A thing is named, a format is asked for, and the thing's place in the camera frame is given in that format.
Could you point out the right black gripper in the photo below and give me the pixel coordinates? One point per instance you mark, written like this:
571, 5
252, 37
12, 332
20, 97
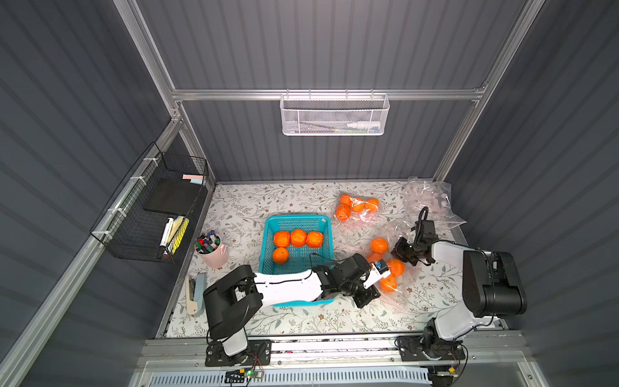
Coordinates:
409, 250

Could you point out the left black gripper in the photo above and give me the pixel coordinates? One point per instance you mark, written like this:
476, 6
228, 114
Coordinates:
363, 289

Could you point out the clear zip-top bag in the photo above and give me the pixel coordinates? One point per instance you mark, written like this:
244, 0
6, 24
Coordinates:
356, 209
356, 238
436, 196

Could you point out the orange bag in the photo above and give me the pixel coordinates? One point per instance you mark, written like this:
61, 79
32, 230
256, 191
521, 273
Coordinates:
389, 284
280, 255
314, 239
396, 267

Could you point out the orange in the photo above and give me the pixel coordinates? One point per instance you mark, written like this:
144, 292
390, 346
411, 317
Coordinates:
281, 239
379, 246
298, 238

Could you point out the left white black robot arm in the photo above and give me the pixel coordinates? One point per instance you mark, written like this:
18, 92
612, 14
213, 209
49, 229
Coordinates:
235, 298

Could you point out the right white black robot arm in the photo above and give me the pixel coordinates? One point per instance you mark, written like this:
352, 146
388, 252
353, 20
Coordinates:
491, 285

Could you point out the teal plastic basket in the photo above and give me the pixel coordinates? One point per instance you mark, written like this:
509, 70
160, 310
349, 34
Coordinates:
300, 258

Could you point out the green led circuit board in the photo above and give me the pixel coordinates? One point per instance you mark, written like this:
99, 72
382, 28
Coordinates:
242, 376

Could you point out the white pen in mesh basket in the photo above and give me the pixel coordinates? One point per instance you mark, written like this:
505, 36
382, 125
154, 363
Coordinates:
367, 127

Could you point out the pink pen cup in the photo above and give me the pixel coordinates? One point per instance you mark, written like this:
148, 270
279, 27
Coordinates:
212, 250

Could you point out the yellow marker in basket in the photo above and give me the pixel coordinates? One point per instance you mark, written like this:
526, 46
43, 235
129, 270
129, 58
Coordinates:
176, 235

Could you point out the white marker in basket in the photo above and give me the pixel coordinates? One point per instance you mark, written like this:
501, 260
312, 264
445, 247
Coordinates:
165, 235

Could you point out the black notebook in basket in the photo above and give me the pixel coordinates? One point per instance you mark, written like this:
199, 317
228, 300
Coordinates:
174, 197

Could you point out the pink sticky notes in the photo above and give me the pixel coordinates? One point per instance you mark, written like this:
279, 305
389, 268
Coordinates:
193, 179

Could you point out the aluminium linear rail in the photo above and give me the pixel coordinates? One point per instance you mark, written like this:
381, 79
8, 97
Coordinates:
335, 350

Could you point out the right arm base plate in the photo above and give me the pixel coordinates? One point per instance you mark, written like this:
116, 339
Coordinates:
418, 348

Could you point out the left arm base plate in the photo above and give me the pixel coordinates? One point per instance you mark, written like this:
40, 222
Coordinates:
226, 354

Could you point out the white wire mesh basket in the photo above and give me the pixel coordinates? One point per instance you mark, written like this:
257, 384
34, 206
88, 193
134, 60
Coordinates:
327, 114

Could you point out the black wire wall basket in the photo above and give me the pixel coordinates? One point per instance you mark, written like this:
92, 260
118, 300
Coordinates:
150, 213

